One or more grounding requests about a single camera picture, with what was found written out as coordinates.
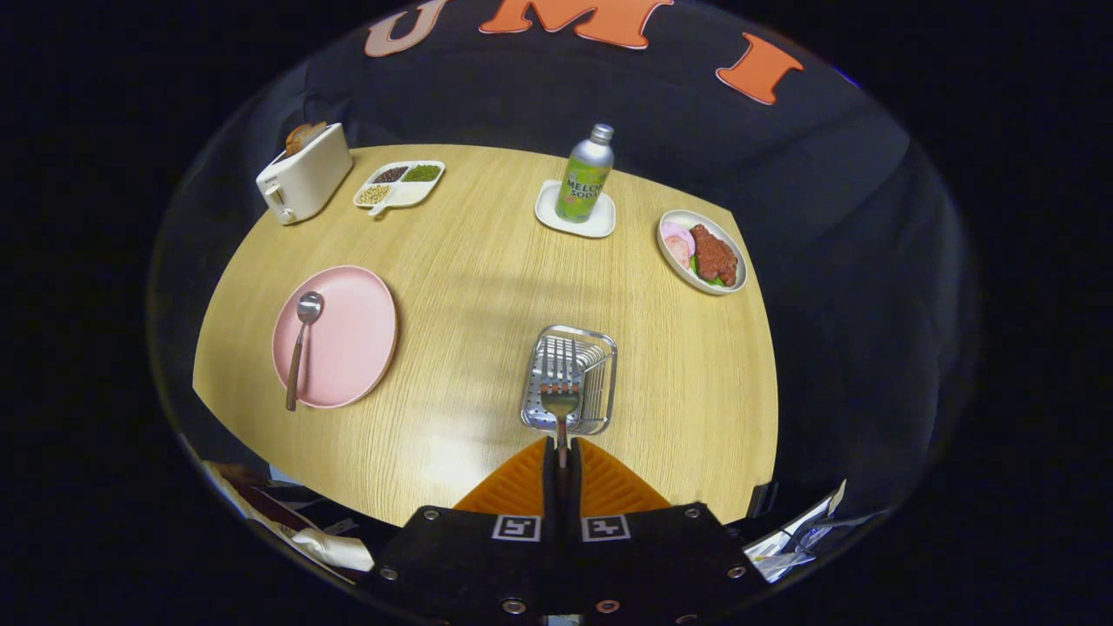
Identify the white papers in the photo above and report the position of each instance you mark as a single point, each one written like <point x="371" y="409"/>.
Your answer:
<point x="787" y="548"/>

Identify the white square coaster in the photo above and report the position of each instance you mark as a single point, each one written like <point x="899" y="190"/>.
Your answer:
<point x="549" y="213"/>

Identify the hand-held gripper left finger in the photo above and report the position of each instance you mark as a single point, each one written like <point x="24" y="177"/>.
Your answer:
<point x="469" y="556"/>

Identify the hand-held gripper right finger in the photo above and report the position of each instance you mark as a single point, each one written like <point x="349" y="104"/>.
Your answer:
<point x="652" y="556"/>

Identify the green soda bottle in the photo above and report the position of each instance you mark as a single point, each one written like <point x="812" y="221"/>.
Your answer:
<point x="584" y="178"/>

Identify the pink round plate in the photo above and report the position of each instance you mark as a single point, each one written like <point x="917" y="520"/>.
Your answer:
<point x="352" y="339"/>

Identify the white plastic bag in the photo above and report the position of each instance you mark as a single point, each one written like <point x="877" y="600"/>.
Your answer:
<point x="335" y="549"/>

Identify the red meat slices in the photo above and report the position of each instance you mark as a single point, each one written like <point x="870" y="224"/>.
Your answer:
<point x="715" y="256"/>

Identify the black backdrop cloth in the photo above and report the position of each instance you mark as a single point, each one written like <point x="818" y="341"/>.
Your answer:
<point x="826" y="174"/>

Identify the toast bread slice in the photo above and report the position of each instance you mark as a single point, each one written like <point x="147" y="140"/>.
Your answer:
<point x="315" y="133"/>
<point x="296" y="143"/>

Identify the cream white toaster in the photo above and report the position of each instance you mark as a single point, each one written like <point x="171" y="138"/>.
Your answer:
<point x="309" y="178"/>

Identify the white divided dish with beans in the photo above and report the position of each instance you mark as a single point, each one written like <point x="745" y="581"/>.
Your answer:
<point x="409" y="193"/>

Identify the white oval plate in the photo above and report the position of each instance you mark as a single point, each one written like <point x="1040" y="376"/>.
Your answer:
<point x="674" y="261"/>

